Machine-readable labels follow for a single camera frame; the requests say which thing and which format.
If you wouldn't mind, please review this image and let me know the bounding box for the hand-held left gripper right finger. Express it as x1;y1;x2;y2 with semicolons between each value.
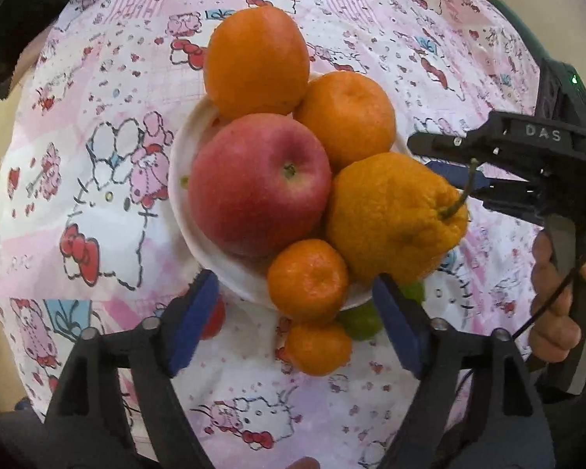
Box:
372;276;556;469

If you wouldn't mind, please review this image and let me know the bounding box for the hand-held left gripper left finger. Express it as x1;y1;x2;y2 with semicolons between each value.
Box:
44;269;220;469

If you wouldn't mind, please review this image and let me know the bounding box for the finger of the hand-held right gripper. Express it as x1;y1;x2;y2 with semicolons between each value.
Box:
426;161;548;223
407;111;574;181

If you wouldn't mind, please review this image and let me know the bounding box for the white plate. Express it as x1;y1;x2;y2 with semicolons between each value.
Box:
168;71;411;311

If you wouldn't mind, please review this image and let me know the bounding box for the bumpy orange with stem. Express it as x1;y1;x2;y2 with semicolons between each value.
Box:
325;152;480;286

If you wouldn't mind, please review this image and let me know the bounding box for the small mandarin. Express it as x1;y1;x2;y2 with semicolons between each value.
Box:
267;238;350;324
284;320;353;377

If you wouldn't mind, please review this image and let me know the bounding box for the large mandarin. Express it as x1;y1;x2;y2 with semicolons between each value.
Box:
293;71;397;173

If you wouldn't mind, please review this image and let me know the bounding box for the red apple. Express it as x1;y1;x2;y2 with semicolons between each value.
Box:
188;113;333;259

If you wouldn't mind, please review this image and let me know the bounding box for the smooth round orange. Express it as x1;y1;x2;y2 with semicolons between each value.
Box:
204;6;311;120

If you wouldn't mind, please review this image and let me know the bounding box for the person's right hand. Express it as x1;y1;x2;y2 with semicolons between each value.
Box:
530;232;586;377

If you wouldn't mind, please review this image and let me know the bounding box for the red cherry tomato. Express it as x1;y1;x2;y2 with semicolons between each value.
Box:
200;298;227;340

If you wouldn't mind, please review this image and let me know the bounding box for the pink cartoon-print bed sheet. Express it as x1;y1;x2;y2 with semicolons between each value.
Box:
0;0;543;469

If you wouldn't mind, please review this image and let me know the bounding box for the black cloth with zigzag edge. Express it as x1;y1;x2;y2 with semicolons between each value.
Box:
0;0;123;103

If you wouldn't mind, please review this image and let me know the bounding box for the black cable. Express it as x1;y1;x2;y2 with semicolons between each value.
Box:
513;234;586;338

